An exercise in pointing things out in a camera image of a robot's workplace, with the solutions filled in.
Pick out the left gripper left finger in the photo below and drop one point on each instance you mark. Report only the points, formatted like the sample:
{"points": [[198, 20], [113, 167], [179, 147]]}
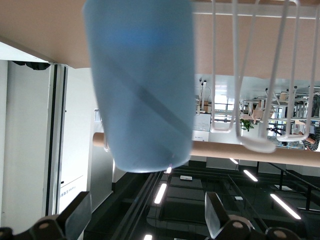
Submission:
{"points": [[50, 227]]}

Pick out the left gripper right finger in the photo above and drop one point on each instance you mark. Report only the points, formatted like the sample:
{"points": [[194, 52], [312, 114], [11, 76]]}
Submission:
{"points": [[235, 227]]}

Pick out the blue plastic cup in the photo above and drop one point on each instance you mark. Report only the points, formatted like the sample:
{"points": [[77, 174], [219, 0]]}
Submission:
{"points": [[140, 87]]}

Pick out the long ceiling light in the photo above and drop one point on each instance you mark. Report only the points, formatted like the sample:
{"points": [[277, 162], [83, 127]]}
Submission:
{"points": [[160, 193], [234, 160], [285, 206], [250, 175], [147, 237]]}

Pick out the green potted plant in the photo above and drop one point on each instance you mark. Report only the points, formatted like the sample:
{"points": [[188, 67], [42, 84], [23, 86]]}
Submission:
{"points": [[247, 125]]}

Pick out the white partition with black strips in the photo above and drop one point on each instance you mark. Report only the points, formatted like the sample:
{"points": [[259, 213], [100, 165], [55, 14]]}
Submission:
{"points": [[27, 125]]}

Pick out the white notice board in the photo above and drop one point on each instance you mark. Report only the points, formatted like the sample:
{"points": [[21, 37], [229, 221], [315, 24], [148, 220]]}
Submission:
{"points": [[201, 122]]}

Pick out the person in striped shirt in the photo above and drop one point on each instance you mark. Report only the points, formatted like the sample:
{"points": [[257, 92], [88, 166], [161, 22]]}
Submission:
{"points": [[311, 143]]}

